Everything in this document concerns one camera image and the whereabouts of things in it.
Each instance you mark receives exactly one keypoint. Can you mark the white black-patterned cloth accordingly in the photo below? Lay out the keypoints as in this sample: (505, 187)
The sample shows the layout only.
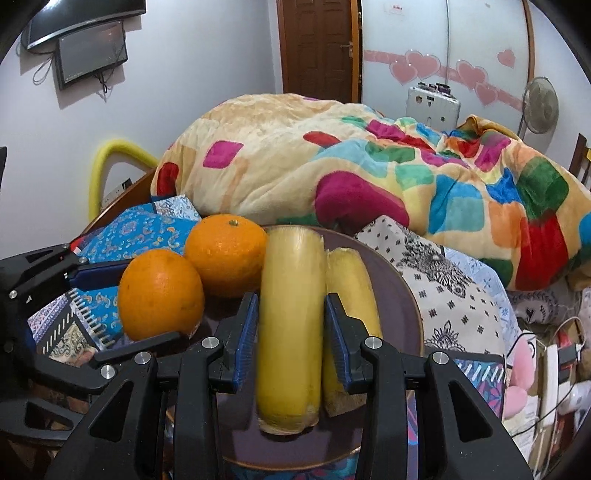
(443, 300)

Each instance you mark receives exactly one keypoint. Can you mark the standing fan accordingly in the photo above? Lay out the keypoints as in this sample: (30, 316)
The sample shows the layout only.
(540, 106)

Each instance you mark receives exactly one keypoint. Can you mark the yellow banana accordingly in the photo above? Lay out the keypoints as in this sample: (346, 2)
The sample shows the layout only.
(353, 286)
(291, 286)

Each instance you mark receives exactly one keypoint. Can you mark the white hard case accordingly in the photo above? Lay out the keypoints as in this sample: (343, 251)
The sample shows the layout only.
(431, 105)

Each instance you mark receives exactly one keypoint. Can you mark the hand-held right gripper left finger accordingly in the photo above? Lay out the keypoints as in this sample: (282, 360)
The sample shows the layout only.
(245, 344)

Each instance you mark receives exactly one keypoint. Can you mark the colourful patchwork blanket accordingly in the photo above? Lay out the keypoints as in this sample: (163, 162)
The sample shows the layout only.
(286, 152)

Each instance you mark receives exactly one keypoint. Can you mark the purple plate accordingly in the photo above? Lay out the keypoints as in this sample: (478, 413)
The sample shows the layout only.
(395, 300)

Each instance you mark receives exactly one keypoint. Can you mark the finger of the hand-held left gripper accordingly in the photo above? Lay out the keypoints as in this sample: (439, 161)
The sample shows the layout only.
(120, 369)
(99, 273)

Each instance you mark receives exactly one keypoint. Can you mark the small black monitor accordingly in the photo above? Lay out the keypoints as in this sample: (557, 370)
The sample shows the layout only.
(87, 51)

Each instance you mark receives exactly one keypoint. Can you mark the curved black television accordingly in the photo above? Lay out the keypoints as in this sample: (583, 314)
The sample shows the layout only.
(69, 18)

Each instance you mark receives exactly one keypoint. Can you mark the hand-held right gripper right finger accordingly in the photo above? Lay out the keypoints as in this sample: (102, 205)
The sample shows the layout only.
(336, 339)

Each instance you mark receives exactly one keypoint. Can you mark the brown wooden door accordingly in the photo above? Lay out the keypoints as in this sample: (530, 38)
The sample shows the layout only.
(318, 46)

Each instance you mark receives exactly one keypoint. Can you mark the orange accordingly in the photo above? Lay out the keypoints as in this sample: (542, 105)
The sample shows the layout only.
(159, 293)
(226, 254)

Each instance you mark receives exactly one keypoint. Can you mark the wall socket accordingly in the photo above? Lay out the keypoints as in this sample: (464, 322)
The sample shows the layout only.
(115, 193)

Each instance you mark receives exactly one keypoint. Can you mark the white wardrobe with pink hearts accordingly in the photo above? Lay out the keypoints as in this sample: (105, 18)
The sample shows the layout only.
(480, 32)

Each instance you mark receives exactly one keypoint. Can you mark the yellow foam tube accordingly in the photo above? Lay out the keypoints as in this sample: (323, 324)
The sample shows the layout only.
(99, 167)

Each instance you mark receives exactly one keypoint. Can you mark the wooden chair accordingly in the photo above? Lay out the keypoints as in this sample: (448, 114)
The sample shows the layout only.
(581, 159)

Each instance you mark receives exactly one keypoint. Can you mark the wooden headboard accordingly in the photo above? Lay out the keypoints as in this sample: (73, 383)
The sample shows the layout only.
(122, 203)

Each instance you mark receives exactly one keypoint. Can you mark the pink plush toy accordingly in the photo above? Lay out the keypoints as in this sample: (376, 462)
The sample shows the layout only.
(521, 369)

